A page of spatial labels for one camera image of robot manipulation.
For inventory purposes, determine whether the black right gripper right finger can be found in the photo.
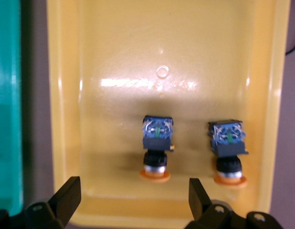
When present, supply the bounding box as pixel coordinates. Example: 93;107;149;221
189;177;234;229

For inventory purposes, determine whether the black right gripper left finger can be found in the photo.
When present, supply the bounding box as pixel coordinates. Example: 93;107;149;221
23;176;82;229

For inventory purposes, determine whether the yellow push button switch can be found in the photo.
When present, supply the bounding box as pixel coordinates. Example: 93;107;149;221
207;120;249;189
139;115;176;183

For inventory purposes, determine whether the green plastic tray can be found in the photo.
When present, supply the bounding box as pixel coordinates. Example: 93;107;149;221
0;0;24;210

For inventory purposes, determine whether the yellow plastic tray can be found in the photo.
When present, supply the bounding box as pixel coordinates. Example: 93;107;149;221
46;0;291;227

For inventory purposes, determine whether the thin black table cable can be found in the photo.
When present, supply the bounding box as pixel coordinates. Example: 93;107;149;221
284;35;295;57

